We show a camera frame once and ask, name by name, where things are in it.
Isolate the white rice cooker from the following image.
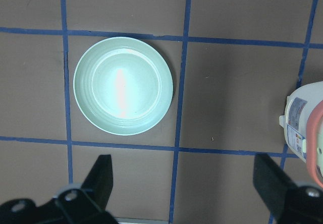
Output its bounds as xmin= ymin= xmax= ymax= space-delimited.
xmin=279 ymin=81 xmax=322 ymax=187

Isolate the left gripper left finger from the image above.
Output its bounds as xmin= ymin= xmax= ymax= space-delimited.
xmin=1 ymin=154 xmax=118 ymax=223

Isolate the left green plate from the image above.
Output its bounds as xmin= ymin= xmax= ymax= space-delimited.
xmin=73 ymin=37 xmax=174 ymax=136

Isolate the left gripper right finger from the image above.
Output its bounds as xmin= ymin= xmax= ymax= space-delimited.
xmin=253 ymin=153 xmax=322 ymax=223

